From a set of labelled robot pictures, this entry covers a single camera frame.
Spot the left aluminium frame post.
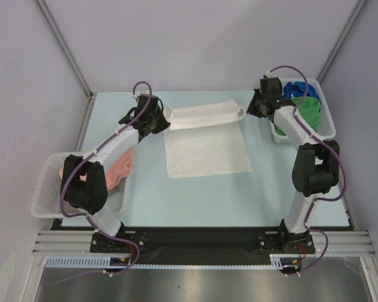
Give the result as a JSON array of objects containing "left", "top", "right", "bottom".
[{"left": 33, "top": 0, "right": 94, "bottom": 100}]

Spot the blue towel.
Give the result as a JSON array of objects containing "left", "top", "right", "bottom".
[{"left": 283, "top": 81, "right": 320, "bottom": 101}]

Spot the grey slotted cable duct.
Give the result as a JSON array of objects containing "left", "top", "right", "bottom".
[{"left": 45, "top": 255, "right": 132, "bottom": 269}]

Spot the white basket with towels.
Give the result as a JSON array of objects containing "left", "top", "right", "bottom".
[{"left": 280, "top": 77, "right": 336, "bottom": 140}]

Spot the green towel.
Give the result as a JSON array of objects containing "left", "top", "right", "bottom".
[{"left": 275, "top": 96, "right": 321, "bottom": 136}]

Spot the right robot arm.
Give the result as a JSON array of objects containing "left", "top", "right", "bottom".
[{"left": 248, "top": 77, "right": 342, "bottom": 253}]

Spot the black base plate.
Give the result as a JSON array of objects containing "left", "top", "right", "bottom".
[{"left": 50, "top": 221, "right": 352, "bottom": 267}]

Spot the aluminium frame post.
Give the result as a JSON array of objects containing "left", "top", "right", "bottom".
[
  {"left": 33, "top": 0, "right": 94, "bottom": 100},
  {"left": 317, "top": 0, "right": 370, "bottom": 82}
]

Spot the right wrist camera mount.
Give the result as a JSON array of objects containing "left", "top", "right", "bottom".
[{"left": 263, "top": 70, "right": 278, "bottom": 79}]

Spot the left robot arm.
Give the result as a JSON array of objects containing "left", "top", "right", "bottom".
[{"left": 60, "top": 93, "right": 170, "bottom": 252}]

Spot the right aluminium frame post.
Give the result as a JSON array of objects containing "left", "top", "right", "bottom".
[{"left": 317, "top": 0, "right": 370, "bottom": 82}]

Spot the empty white perforated basket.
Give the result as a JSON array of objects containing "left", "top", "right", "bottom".
[{"left": 30, "top": 152, "right": 131, "bottom": 219}]

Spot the pink towel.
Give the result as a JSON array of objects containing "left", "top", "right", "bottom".
[{"left": 59, "top": 147, "right": 135, "bottom": 191}]

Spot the white towel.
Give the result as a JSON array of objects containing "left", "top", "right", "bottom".
[{"left": 163, "top": 100, "right": 252, "bottom": 178}]

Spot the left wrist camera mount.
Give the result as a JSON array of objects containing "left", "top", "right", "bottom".
[{"left": 132, "top": 89, "right": 150, "bottom": 102}]

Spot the aluminium rail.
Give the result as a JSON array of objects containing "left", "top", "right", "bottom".
[{"left": 32, "top": 230, "right": 376, "bottom": 257}]

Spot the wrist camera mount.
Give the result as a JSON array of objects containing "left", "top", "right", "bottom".
[
  {"left": 263, "top": 70, "right": 278, "bottom": 79},
  {"left": 132, "top": 89, "right": 150, "bottom": 102}
]

